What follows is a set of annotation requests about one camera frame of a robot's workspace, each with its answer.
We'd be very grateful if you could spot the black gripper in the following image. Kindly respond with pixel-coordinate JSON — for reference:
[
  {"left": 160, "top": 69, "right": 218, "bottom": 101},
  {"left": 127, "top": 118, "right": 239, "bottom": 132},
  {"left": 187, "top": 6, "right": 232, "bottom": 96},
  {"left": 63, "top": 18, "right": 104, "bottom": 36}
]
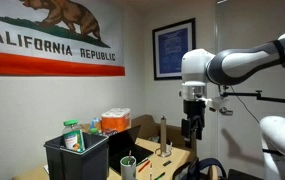
[{"left": 181, "top": 99, "right": 207, "bottom": 141}]

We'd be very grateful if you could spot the empty paper towel holder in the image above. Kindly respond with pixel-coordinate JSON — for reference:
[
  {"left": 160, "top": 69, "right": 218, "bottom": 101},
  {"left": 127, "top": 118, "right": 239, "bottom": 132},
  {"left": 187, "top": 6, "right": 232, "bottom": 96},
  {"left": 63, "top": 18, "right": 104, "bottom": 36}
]
[{"left": 155, "top": 115, "right": 173, "bottom": 158}]

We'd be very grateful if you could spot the orange paper towel pack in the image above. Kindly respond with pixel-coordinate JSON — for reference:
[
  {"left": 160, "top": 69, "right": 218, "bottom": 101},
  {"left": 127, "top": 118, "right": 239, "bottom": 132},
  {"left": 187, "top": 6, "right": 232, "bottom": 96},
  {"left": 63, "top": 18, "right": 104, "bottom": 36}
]
[{"left": 100, "top": 107, "right": 132, "bottom": 136}]

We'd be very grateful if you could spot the dark blue backpack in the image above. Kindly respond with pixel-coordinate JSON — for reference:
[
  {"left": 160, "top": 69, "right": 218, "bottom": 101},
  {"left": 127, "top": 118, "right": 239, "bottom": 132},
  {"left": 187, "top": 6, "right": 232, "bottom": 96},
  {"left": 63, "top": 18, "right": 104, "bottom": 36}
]
[{"left": 171, "top": 157, "right": 228, "bottom": 180}]

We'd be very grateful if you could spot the green pen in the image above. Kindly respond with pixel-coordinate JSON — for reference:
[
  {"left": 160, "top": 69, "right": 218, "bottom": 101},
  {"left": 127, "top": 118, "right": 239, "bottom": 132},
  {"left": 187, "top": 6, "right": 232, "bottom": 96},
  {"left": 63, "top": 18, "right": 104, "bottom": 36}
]
[{"left": 153, "top": 171, "right": 166, "bottom": 180}]

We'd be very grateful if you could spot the red pen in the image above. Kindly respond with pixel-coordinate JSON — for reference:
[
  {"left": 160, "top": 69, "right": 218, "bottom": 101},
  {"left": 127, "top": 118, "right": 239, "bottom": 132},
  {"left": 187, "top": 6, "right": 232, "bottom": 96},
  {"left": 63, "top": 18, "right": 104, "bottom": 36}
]
[{"left": 137, "top": 160, "right": 151, "bottom": 173}]

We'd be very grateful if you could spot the black open laptop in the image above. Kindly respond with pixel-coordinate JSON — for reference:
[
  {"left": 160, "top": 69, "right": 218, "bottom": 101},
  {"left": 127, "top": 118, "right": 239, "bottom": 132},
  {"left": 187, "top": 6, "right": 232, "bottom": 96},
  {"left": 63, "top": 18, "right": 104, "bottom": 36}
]
[{"left": 107, "top": 124, "right": 155, "bottom": 175}]

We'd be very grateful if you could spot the white mug green inside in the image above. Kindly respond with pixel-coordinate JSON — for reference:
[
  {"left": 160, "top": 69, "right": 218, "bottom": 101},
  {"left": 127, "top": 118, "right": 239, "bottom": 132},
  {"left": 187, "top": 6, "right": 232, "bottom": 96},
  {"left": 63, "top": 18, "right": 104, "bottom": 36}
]
[{"left": 120, "top": 155, "right": 138, "bottom": 180}]

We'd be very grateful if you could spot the black framed blue print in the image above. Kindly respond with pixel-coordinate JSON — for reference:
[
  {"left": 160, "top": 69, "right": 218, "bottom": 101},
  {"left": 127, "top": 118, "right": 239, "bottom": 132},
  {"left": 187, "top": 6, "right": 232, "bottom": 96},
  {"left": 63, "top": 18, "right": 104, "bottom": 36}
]
[{"left": 152, "top": 17, "right": 197, "bottom": 81}]

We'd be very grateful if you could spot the small colourful package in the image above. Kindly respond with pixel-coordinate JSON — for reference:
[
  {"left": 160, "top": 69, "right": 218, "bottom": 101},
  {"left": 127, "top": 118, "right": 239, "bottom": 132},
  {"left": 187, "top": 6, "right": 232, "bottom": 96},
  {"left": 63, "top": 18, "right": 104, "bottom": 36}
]
[{"left": 90, "top": 117, "right": 103, "bottom": 135}]

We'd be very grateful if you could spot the dark gray trash bin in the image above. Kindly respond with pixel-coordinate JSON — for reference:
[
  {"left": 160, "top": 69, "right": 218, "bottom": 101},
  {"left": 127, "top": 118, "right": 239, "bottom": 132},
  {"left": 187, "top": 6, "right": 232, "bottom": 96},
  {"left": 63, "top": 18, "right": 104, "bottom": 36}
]
[{"left": 43, "top": 132, "right": 110, "bottom": 180}]

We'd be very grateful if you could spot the green capped wipes bottle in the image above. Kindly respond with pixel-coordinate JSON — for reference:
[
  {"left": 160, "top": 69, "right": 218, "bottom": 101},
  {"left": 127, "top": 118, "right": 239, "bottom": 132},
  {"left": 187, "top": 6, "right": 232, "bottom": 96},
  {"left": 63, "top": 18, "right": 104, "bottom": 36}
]
[{"left": 61, "top": 119, "right": 86, "bottom": 153}]

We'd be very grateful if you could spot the California Republic bear flag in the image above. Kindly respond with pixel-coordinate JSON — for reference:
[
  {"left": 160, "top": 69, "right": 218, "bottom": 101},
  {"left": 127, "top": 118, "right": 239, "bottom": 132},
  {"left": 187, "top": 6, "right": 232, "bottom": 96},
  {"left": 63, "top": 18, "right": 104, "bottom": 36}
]
[{"left": 0, "top": 0, "right": 126, "bottom": 77}]

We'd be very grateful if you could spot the thin black cable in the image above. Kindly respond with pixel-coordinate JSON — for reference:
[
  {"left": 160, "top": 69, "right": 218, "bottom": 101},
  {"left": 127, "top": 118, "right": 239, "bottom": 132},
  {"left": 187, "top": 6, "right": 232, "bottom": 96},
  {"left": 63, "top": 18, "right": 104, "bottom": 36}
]
[{"left": 229, "top": 85, "right": 261, "bottom": 125}]

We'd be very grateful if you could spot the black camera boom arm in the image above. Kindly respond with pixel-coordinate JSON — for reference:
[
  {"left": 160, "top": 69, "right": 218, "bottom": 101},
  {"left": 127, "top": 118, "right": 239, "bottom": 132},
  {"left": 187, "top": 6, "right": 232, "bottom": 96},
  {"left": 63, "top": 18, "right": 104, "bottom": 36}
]
[{"left": 220, "top": 85, "right": 285, "bottom": 110}]

